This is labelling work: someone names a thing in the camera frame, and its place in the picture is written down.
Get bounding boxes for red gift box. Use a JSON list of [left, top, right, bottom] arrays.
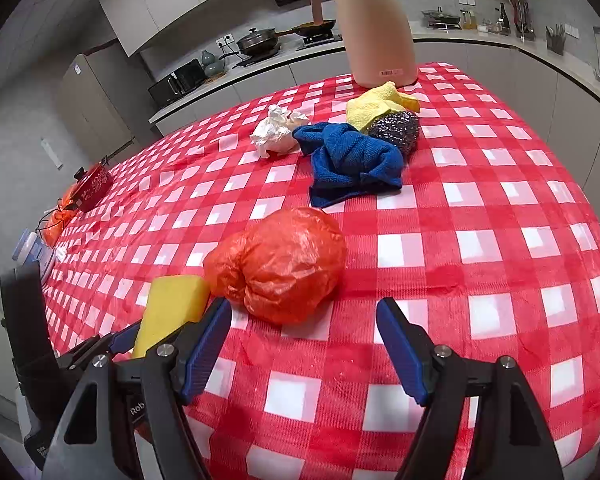
[[75, 162, 112, 212]]

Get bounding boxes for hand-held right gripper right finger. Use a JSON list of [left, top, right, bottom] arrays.
[[376, 297, 565, 480]]

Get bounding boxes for black frying pan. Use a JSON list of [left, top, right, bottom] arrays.
[[277, 19, 337, 38]]

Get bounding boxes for grey green vase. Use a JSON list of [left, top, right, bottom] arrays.
[[200, 50, 223, 79]]

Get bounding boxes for pink thermos jug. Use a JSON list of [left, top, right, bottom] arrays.
[[310, 0, 420, 89]]

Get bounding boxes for yellow sponge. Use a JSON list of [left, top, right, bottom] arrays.
[[131, 275, 212, 359]]

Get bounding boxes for utensil holder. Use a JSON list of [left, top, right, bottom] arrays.
[[510, 0, 537, 42]]

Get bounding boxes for orange plastic bag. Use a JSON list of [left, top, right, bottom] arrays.
[[202, 206, 348, 326]]

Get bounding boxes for beige refrigerator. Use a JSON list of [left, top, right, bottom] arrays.
[[55, 52, 153, 161]]

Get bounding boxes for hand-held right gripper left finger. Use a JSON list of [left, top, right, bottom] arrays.
[[42, 297, 232, 480]]

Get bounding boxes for red checked tablecloth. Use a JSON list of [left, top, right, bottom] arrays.
[[40, 62, 600, 480]]

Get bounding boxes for blue cloth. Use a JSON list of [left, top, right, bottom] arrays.
[[292, 121, 405, 208]]

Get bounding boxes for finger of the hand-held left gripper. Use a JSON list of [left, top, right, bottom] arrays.
[[55, 321, 143, 373]]

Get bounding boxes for beige upper cabinets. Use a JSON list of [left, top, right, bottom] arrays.
[[97, 0, 541, 58]]

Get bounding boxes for crumpled white paper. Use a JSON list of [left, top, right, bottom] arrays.
[[250, 104, 311, 158]]

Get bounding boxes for induction cooker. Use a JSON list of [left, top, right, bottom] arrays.
[[230, 47, 283, 68]]

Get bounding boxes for black microwave oven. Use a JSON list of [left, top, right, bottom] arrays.
[[147, 58, 207, 108]]

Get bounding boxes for dark knife holder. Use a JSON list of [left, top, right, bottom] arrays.
[[545, 24, 567, 56]]

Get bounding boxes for metal pan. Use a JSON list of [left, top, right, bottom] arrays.
[[421, 7, 462, 31]]

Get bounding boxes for wok with lid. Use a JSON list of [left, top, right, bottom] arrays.
[[235, 27, 293, 57]]

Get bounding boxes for orange net bag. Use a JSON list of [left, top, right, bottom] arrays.
[[42, 185, 81, 246]]

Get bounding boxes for yellow cloth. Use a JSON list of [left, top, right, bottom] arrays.
[[346, 81, 422, 133]]

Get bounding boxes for white plastic jar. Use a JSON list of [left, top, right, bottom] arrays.
[[12, 228, 61, 281]]

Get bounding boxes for steel wool scourer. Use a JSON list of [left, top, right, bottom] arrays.
[[367, 111, 421, 156]]

